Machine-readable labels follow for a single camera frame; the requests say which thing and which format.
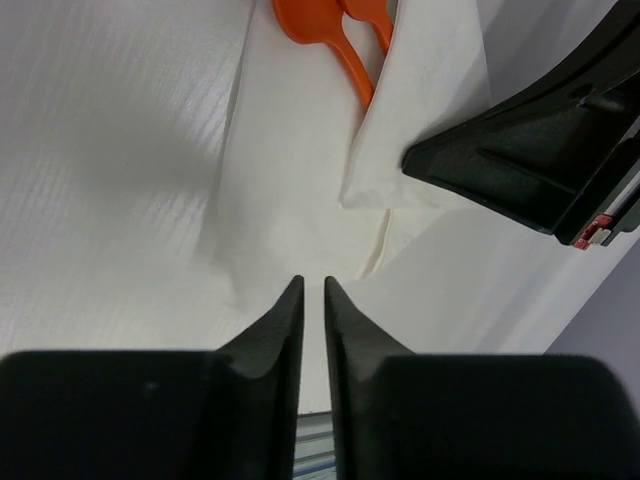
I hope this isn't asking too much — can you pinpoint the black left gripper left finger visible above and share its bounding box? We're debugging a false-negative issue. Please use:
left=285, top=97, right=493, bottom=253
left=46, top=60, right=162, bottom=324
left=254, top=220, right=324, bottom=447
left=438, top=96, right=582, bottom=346
left=1, top=277, right=304, bottom=479

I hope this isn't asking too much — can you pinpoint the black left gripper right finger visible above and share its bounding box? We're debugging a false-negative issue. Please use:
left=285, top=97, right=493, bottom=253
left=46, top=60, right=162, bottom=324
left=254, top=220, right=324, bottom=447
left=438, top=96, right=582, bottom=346
left=324, top=277, right=639, bottom=479

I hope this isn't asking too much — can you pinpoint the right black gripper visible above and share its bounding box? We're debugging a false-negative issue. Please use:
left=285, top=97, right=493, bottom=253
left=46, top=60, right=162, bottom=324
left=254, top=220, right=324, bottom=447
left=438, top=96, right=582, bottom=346
left=401, top=1, right=639, bottom=250

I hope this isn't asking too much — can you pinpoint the orange plastic fork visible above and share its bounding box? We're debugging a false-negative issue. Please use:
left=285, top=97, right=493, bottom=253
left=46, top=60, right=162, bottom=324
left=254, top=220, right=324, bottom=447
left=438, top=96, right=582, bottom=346
left=339, top=0, right=394, bottom=56

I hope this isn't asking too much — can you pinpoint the white paper napkin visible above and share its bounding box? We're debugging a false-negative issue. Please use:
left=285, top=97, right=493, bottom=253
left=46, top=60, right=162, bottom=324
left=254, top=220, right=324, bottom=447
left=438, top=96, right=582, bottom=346
left=198, top=1, right=490, bottom=311

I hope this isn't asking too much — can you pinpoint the orange plastic spoon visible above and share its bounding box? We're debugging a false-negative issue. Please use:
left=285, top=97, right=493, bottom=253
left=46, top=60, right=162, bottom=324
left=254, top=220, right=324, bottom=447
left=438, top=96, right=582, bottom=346
left=271, top=0, right=374, bottom=110

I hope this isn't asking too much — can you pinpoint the aluminium mounting rail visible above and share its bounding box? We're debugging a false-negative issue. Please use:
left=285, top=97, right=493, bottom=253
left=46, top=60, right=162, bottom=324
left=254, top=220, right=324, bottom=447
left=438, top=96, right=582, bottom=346
left=293, top=411, right=337, bottom=479

